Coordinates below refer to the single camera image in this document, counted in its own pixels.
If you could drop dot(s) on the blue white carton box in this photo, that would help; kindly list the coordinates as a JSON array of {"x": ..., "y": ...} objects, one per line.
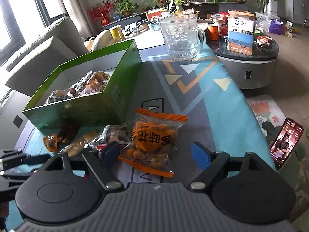
[{"x": 241, "y": 31}]

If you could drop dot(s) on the purple gift bag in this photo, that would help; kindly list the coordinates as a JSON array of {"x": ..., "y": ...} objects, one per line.
[{"x": 276, "y": 27}]

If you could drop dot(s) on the small orange jelly packet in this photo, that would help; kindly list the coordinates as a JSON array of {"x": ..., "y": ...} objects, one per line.
[{"x": 51, "y": 142}]

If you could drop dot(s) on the blue patterned table mat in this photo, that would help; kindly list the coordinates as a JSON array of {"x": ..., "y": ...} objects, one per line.
[{"x": 219, "y": 117}]

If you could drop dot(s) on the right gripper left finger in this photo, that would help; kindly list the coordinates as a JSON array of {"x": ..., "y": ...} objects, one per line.
[{"x": 100, "y": 165}]

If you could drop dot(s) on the green cardboard box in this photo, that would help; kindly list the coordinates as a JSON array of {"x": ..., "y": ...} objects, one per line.
[{"x": 121, "y": 60}]

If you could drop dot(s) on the red smartphone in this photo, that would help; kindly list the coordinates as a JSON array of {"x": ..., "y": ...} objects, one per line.
[{"x": 289, "y": 135}]

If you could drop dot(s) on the black wall socket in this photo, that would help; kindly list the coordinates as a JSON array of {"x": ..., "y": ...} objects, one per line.
[{"x": 17, "y": 121}]

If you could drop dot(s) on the clear glass pitcher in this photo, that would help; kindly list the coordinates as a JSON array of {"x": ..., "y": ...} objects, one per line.
[{"x": 183, "y": 38}]

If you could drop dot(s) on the round dark side table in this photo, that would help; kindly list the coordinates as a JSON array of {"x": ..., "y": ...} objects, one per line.
[{"x": 248, "y": 71}]

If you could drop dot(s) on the grey armchair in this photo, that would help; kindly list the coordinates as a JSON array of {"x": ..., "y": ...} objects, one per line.
[{"x": 32, "y": 64}]

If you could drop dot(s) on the brown dried fruit packet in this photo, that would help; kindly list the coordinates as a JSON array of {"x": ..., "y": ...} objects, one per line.
[{"x": 97, "y": 82}]

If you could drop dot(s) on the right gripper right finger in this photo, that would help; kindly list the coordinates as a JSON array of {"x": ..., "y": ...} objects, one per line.
[{"x": 213, "y": 165}]

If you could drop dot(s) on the clear dried dates packet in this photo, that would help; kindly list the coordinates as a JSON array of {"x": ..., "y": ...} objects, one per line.
[{"x": 121, "y": 133}]

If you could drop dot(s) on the red flower decoration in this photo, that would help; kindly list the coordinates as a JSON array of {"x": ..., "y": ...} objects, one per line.
[{"x": 100, "y": 12}]

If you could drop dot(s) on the rice cracker snack packet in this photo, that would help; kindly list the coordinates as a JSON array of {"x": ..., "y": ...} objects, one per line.
[{"x": 59, "y": 95}]

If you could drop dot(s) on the long tan snack bar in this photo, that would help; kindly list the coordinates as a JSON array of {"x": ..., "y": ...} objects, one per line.
[{"x": 78, "y": 145}]

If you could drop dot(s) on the dark round snack packet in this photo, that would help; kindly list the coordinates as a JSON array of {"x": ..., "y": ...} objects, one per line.
[{"x": 67, "y": 133}]

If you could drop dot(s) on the white oval coffee table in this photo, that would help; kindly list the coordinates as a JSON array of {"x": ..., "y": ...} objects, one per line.
[{"x": 146, "y": 38}]

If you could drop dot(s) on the orange peanut snack bag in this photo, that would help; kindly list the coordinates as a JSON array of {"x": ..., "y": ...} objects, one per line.
[{"x": 154, "y": 137}]

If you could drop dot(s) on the person's left hand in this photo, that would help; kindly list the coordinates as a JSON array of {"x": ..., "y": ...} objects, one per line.
[{"x": 4, "y": 211}]

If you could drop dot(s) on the red white printed snack bag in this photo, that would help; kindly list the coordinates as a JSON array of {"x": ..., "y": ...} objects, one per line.
[{"x": 79, "y": 86}]

